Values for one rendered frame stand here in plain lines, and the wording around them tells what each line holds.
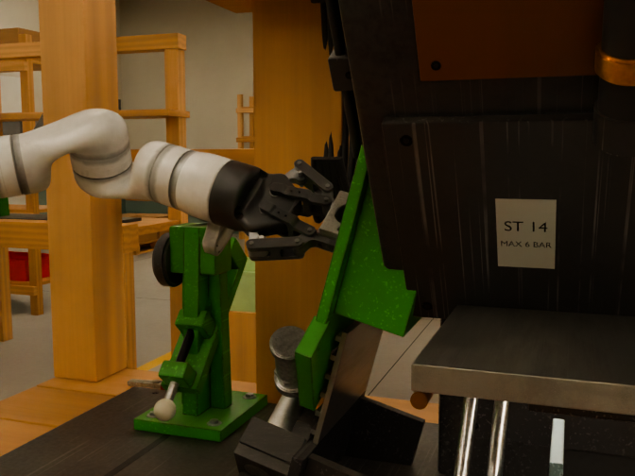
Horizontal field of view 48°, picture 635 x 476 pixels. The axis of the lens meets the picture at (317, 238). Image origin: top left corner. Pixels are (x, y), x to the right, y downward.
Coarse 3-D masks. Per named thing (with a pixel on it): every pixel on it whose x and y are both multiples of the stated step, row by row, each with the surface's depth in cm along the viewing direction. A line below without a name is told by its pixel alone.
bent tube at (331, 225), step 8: (344, 192) 76; (336, 200) 75; (344, 200) 75; (336, 208) 75; (344, 208) 75; (328, 216) 74; (336, 216) 76; (328, 224) 73; (336, 224) 73; (320, 232) 74; (328, 232) 73; (336, 232) 73; (280, 400) 76; (288, 400) 75; (296, 400) 75; (280, 408) 75; (288, 408) 75; (296, 408) 75; (304, 408) 76; (272, 416) 75; (280, 416) 74; (288, 416) 74; (296, 416) 75; (280, 424) 74; (288, 424) 74
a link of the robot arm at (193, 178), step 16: (192, 160) 79; (208, 160) 79; (224, 160) 79; (176, 176) 79; (192, 176) 78; (208, 176) 77; (176, 192) 79; (192, 192) 78; (208, 192) 77; (176, 208) 81; (192, 208) 79; (208, 208) 78; (208, 224) 83; (208, 240) 83; (224, 240) 85
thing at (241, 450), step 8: (240, 448) 71; (248, 448) 71; (240, 456) 71; (248, 456) 70; (256, 456) 70; (264, 456) 70; (240, 464) 72; (248, 464) 71; (256, 464) 70; (264, 464) 70; (272, 464) 70; (280, 464) 70; (288, 464) 70; (248, 472) 73; (272, 472) 70; (280, 472) 69
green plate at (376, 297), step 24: (360, 168) 64; (360, 192) 64; (360, 216) 66; (336, 240) 65; (360, 240) 66; (336, 264) 65; (360, 264) 66; (336, 288) 66; (360, 288) 66; (384, 288) 66; (336, 312) 67; (360, 312) 67; (384, 312) 66; (408, 312) 65
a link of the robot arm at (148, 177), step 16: (160, 144) 81; (144, 160) 80; (160, 160) 80; (176, 160) 79; (80, 176) 84; (128, 176) 85; (144, 176) 80; (160, 176) 79; (96, 192) 85; (112, 192) 84; (128, 192) 83; (144, 192) 81; (160, 192) 80
